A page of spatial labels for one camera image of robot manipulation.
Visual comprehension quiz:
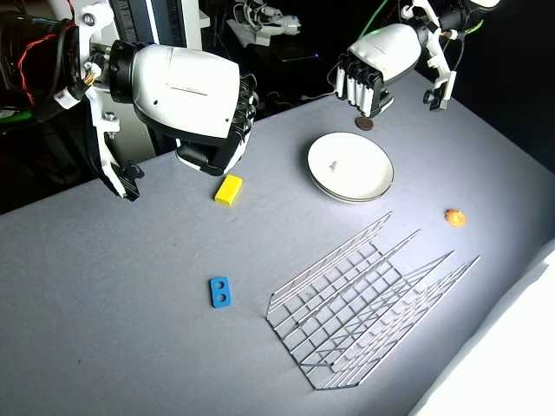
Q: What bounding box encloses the silver wire plate rack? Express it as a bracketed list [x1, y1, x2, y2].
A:
[264, 211, 481, 391]

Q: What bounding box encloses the black box with blue light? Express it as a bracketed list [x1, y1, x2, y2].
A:
[255, 42, 324, 64]

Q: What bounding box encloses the blue block with two holes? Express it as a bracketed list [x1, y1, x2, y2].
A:
[209, 276, 233, 309]

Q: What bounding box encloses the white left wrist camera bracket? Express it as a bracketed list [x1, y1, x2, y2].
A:
[399, 0, 459, 112]

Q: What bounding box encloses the thin green cable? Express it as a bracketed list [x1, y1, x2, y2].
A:
[359, 0, 391, 38]

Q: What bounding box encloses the white plate with dark rim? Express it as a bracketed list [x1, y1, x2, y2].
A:
[309, 171, 394, 205]
[307, 132, 395, 201]

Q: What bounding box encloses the white mechanical gadget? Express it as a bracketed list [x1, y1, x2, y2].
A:
[225, 0, 304, 48]

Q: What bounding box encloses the thin white cable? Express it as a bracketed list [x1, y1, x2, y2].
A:
[301, 88, 340, 104]

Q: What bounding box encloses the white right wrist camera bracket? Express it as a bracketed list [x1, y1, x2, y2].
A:
[51, 0, 145, 204]

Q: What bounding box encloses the orange swirl cookie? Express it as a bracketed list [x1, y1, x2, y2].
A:
[444, 208, 467, 229]

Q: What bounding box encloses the yellow rectangular block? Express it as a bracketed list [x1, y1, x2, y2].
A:
[213, 174, 244, 208]

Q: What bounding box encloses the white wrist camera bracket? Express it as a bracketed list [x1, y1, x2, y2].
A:
[51, 0, 145, 204]
[399, 0, 459, 112]

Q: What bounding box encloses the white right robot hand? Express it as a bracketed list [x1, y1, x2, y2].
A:
[110, 41, 262, 178]

